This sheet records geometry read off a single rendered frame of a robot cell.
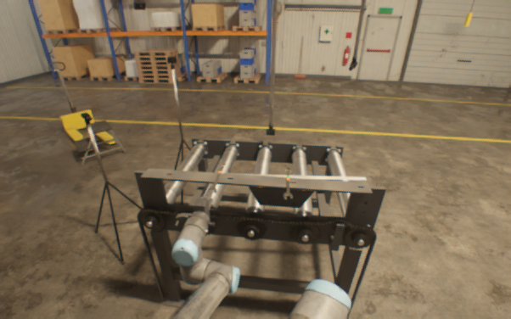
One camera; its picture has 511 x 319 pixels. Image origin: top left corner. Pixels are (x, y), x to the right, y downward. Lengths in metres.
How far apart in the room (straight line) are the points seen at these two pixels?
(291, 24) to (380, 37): 3.15
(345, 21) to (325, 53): 1.23
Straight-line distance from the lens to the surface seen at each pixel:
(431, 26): 11.18
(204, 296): 0.87
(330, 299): 0.70
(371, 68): 10.65
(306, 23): 10.15
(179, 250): 0.95
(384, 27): 10.60
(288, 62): 10.22
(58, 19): 11.68
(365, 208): 1.47
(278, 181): 1.31
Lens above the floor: 1.89
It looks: 29 degrees down
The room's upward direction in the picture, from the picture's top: straight up
